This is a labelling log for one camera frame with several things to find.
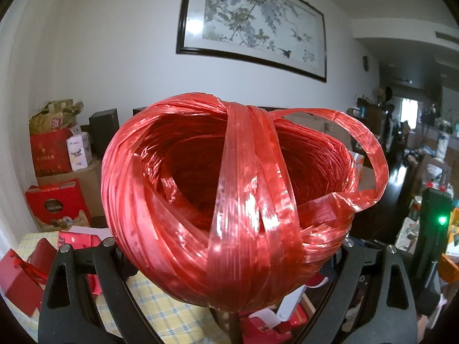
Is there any yellow checked tablecloth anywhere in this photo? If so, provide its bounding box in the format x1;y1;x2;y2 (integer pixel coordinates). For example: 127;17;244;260
14;231;230;344

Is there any dark red handled gift box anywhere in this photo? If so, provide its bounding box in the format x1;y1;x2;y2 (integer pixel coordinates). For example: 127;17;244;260
0;249;49;318

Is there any red plastic twine ball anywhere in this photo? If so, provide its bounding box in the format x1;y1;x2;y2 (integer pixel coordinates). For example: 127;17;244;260
100;92;390;313

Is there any white plastic strip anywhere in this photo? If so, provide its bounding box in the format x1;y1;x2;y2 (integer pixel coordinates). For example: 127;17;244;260
247;287;310;330

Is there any black speaker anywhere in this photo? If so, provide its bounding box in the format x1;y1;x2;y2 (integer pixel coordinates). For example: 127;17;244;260
89;108;120;147

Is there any large brown cardboard box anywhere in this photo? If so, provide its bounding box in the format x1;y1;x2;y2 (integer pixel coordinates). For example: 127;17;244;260
36;158;104;228

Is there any red gold-print gift bag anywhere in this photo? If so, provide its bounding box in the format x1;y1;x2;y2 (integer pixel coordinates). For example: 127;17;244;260
30;129;74;177

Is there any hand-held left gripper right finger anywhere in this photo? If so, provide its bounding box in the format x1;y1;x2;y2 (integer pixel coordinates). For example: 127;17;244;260
292;238;418;344

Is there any red nonwoven bag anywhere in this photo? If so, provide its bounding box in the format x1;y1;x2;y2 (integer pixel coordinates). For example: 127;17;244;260
57;230;116;296

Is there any gold paper bag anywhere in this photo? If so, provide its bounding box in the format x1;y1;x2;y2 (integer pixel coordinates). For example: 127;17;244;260
29;99;85;135

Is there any brown sofa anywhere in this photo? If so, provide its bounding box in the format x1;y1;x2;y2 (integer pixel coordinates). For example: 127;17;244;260
133;107;363;173

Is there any framed ink painting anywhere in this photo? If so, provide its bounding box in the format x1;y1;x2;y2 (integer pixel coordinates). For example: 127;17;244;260
176;0;328;83

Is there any red cookie box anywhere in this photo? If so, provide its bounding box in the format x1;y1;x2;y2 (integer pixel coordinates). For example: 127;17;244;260
25;178;92;233

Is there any white vase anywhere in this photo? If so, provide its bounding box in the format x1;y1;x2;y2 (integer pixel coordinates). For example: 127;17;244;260
435;132;450;162

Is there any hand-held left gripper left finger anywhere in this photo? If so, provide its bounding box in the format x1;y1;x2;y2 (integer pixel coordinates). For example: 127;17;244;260
38;237;160;344

